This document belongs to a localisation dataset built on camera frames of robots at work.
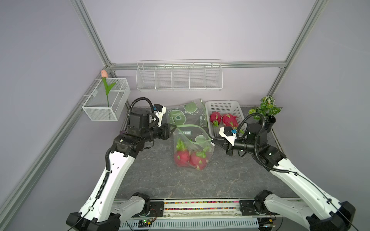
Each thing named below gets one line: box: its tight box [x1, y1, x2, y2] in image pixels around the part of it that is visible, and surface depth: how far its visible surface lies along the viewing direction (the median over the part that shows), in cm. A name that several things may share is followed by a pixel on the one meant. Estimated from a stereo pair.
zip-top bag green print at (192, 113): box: [166, 98, 209, 130], surface depth 108 cm
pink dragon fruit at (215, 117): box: [209, 111, 223, 128], surface depth 104 cm
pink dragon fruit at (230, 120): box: [222, 113, 239, 129], surface depth 103 cm
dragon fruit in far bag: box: [173, 138, 191, 167], surface depth 81 cm
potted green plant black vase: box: [248, 95, 283, 134], surface depth 86 cm
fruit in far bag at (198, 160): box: [189, 150, 208, 171], surface depth 77 cm
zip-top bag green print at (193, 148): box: [172, 124, 215, 172], surface depth 76 cm
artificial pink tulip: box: [101, 69, 117, 108], surface depth 86 cm
